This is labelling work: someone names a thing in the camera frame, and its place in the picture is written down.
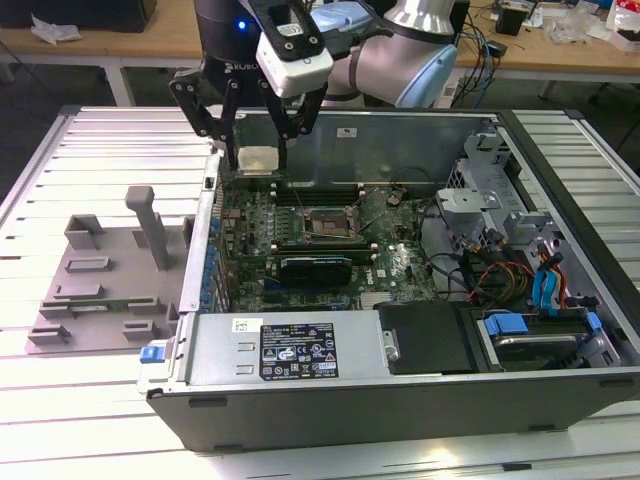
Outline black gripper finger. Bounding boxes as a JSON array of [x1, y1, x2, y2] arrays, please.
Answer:
[[258, 78, 330, 172], [168, 71, 241, 174]]

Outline silver CPU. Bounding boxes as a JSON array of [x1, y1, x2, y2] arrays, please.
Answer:
[[237, 145, 282, 178]]

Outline CPU socket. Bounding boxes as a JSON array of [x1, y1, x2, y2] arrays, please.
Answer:
[[301, 203, 360, 242]]

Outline wooden desk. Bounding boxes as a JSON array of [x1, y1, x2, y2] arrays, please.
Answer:
[[0, 0, 640, 109]]

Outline black box on desk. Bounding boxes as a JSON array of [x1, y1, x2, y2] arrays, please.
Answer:
[[0, 0, 159, 34]]

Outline black graphics card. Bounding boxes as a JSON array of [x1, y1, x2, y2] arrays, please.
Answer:
[[277, 255, 354, 289]]

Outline green motherboard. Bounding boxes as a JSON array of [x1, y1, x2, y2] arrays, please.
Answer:
[[219, 183, 442, 312]]

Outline crumpled white plastic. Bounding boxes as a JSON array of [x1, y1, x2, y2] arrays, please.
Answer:
[[29, 12, 82, 47]]

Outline metal drive cage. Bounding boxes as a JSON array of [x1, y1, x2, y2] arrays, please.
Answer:
[[433, 130, 569, 281]]

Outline grey parts rack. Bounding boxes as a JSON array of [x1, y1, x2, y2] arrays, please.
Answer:
[[25, 185, 197, 357]]

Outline green RAM stick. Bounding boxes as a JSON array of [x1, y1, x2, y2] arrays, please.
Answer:
[[49, 296, 154, 314]]

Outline black container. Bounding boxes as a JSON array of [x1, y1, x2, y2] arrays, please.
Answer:
[[494, 1, 527, 37]]

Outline silver power supply unit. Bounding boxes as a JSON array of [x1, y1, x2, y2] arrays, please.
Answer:
[[187, 310, 392, 386]]

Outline black plastic shroud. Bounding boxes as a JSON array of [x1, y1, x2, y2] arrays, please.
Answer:
[[377, 301, 474, 376]]

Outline blue case latch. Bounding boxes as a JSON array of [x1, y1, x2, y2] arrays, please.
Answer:
[[140, 342, 167, 365]]

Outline hard disk in blue carrier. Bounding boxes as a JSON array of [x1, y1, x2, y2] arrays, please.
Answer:
[[477, 309, 604, 374]]

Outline clear plastic bags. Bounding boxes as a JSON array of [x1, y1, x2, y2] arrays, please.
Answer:
[[546, 7, 609, 44]]

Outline black PC case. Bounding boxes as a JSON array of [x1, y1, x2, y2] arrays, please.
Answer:
[[137, 103, 640, 454]]

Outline white red plastic bag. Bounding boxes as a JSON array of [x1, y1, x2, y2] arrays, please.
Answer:
[[606, 0, 640, 52]]

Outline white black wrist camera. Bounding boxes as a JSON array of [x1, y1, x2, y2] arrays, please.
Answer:
[[255, 0, 335, 100]]

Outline red orange wire bundle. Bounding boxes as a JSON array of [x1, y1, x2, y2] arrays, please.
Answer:
[[468, 259, 535, 304]]

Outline blue flat wire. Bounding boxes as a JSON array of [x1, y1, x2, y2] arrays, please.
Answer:
[[531, 267, 552, 315], [546, 253, 569, 317]]

